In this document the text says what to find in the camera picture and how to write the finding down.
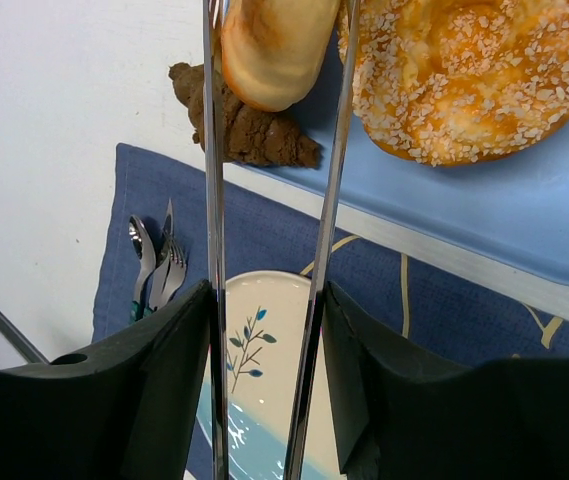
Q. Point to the sugar-topped orange round bread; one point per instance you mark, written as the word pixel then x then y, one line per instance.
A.
pixel 459 82

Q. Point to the blue rectangular tray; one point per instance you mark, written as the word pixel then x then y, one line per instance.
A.
pixel 514 210

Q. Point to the teal-handled fork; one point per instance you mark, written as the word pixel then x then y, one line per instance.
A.
pixel 177 272

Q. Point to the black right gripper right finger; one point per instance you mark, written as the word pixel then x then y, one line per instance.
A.
pixel 402 412

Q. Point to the navy blue placemat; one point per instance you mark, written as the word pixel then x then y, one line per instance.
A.
pixel 450 316

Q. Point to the teal-handled spoon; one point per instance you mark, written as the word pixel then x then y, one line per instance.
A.
pixel 145 252

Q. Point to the cream and blue plate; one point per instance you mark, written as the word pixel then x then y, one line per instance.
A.
pixel 265 321

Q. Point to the teal-handled knife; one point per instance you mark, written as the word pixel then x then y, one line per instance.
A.
pixel 157 296

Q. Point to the round glazed bread roll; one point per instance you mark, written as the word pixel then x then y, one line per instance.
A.
pixel 273 50

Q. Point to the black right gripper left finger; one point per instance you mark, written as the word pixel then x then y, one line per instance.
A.
pixel 121 408

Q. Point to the brown chocolate croissant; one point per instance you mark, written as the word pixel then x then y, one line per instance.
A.
pixel 251 136

